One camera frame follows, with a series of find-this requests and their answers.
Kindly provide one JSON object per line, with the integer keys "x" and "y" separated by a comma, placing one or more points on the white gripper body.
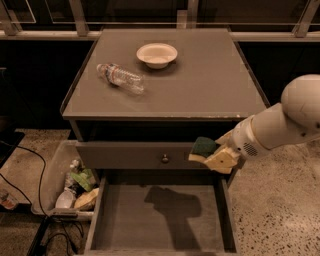
{"x": 244, "y": 139}

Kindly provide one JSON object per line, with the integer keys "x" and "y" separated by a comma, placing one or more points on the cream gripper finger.
{"x": 223, "y": 160}
{"x": 224, "y": 138}

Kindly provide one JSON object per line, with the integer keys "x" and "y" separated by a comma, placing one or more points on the yellow green sponge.
{"x": 202, "y": 148}

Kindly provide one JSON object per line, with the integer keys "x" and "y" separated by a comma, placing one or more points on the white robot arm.
{"x": 294, "y": 120}

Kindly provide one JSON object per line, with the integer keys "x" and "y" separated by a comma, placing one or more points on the round brass drawer knob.
{"x": 165, "y": 159}

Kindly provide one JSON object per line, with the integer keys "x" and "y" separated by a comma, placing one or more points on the closed grey middle drawer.
{"x": 137, "y": 155}

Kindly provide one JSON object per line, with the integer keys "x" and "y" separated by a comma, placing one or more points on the grey drawer cabinet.
{"x": 205, "y": 91}

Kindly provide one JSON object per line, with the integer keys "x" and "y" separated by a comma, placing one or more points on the open grey bottom drawer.
{"x": 163, "y": 218}

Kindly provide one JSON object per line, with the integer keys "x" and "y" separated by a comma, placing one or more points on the yellow sponge in bin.
{"x": 87, "y": 200}

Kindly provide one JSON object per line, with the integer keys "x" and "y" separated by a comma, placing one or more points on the metal window railing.
{"x": 245, "y": 20}

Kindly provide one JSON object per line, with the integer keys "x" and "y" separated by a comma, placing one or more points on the clear plastic water bottle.
{"x": 120, "y": 77}

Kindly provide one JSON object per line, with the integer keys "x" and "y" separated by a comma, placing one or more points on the green snack bag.
{"x": 85, "y": 179}

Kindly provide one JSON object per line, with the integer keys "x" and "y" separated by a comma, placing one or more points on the small white bowl in bin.
{"x": 65, "y": 200}

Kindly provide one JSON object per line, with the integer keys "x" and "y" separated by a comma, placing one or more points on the clear plastic storage bin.
{"x": 52, "y": 185}

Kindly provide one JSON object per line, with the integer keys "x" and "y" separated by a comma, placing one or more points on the small can on floor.
{"x": 7, "y": 200}

